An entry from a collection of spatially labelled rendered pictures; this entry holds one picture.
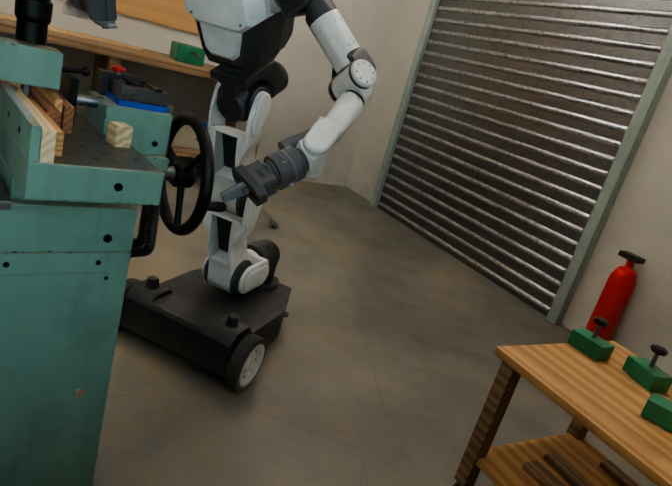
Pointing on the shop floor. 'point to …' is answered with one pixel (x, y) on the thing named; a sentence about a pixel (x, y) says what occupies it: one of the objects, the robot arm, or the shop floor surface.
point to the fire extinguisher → (615, 295)
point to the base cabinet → (56, 362)
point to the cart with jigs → (636, 385)
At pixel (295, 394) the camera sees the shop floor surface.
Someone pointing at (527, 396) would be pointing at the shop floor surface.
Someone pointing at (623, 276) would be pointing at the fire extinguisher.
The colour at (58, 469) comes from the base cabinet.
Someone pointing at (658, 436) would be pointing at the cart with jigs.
